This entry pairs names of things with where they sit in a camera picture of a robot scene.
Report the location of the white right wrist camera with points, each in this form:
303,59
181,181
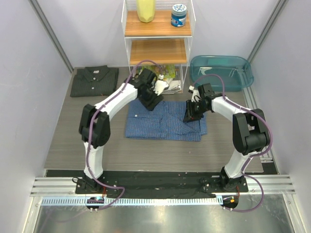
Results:
195,94

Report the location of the teal plastic basin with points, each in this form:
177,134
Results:
230,72

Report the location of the blue jar with lid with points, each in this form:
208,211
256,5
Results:
179,14

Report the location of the stack of books and papers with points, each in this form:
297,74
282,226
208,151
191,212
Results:
175,85

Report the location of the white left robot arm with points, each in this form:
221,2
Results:
95,128

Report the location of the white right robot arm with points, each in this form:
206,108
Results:
250,132

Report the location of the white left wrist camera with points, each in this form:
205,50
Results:
160,85

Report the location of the folded dark grey shirt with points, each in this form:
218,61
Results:
94,81

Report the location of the blue plaid long sleeve shirt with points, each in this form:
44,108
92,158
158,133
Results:
165,122

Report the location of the green picture book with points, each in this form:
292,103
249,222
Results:
168,71

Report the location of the white wire wooden shelf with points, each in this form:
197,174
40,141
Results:
158,40

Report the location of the yellow vase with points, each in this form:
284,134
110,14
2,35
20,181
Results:
146,10

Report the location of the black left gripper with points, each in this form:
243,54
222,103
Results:
152,104

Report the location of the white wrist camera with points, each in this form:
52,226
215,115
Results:
195,94
160,85

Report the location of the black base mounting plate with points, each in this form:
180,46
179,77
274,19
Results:
152,185

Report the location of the white slotted cable duct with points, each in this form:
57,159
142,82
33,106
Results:
91,201

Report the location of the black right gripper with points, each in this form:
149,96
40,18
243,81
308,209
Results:
190,115

